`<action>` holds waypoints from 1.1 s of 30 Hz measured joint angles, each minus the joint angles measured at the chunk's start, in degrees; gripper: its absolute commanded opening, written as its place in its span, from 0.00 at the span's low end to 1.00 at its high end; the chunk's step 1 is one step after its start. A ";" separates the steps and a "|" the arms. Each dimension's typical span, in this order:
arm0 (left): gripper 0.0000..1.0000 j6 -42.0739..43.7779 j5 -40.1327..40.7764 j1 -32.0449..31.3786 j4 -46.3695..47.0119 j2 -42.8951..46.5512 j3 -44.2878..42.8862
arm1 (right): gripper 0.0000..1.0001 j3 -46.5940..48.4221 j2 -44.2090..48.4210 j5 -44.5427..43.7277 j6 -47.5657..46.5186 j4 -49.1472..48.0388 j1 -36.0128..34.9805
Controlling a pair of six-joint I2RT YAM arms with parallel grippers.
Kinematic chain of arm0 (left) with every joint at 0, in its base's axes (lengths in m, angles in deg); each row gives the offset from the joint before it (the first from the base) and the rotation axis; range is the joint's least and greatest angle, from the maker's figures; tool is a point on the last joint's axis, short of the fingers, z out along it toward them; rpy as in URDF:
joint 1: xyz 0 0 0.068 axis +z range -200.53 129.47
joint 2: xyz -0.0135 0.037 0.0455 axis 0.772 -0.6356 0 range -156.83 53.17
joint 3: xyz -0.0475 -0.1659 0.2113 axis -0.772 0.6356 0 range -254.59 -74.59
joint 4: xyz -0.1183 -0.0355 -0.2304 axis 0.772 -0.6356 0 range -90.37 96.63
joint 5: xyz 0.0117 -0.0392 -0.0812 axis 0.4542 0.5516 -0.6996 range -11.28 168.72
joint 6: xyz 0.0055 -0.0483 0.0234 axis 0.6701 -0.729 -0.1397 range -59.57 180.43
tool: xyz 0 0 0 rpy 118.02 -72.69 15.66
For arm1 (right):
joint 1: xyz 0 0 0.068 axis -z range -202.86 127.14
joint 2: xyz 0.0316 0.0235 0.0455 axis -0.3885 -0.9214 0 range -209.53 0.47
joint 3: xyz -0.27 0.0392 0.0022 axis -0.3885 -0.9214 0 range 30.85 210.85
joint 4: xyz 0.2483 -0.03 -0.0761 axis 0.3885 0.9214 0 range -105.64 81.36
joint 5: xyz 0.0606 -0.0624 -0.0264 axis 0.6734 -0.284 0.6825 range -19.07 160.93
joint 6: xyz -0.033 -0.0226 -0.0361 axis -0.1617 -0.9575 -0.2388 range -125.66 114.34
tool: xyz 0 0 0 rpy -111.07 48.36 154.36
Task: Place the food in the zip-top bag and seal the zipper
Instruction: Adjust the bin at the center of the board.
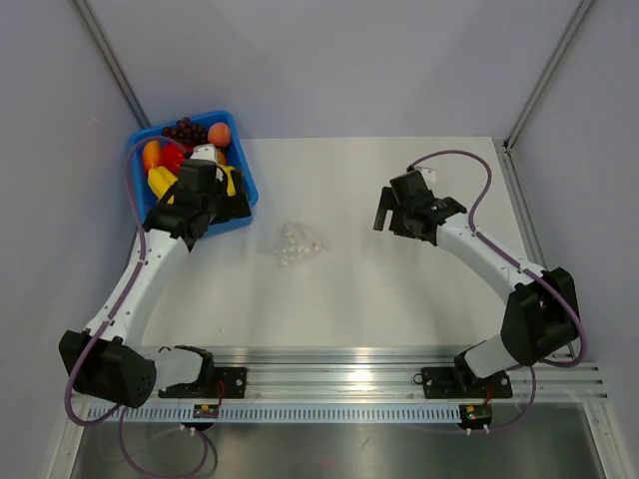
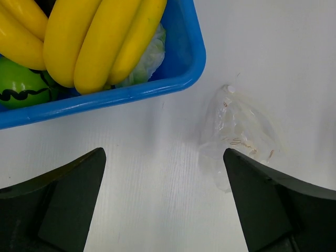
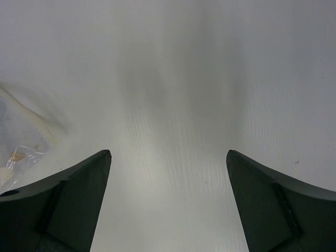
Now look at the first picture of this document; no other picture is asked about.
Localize orange peach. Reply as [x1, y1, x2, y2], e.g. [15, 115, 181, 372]
[208, 122, 232, 148]

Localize clear zip top bag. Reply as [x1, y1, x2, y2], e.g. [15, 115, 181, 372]
[272, 220, 331, 268]

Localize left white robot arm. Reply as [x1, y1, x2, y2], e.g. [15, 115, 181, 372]
[59, 159, 251, 408]

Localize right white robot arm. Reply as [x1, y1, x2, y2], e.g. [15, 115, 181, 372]
[373, 171, 580, 397]

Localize right yellow banana bunch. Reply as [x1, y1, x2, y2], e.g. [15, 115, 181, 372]
[216, 165, 237, 197]

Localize yellow banana bunch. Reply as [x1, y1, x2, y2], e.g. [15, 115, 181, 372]
[147, 166, 178, 202]
[216, 165, 237, 197]

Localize left yellow banana bunch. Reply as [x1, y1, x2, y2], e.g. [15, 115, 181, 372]
[147, 166, 178, 202]

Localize red bell pepper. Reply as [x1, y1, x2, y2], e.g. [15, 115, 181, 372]
[161, 144, 186, 176]

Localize blue plastic bin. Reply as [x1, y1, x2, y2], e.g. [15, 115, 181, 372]
[127, 110, 259, 238]

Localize dark purple grapes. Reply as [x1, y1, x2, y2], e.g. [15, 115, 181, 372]
[162, 117, 208, 148]

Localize orange mango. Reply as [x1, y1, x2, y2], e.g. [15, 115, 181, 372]
[142, 140, 162, 173]

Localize left small circuit board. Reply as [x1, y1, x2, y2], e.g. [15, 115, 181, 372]
[193, 404, 220, 420]

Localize small circuit board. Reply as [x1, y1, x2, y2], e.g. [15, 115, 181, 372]
[193, 404, 220, 420]
[458, 403, 493, 430]

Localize right small circuit board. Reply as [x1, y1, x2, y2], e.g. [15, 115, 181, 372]
[458, 403, 493, 430]

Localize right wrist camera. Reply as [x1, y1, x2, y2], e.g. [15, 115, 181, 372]
[413, 166, 437, 187]

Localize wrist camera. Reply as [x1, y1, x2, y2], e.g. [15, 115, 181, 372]
[190, 144, 218, 165]
[413, 166, 437, 187]

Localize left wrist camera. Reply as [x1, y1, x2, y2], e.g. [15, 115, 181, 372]
[190, 144, 218, 165]

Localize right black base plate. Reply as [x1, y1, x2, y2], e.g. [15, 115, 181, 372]
[412, 366, 513, 400]

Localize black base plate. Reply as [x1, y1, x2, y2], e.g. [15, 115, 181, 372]
[158, 366, 248, 399]
[412, 366, 513, 400]

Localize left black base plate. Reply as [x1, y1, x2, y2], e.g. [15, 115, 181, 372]
[158, 366, 248, 399]

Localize aluminium rail frame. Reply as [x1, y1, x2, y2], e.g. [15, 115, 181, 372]
[64, 347, 608, 429]

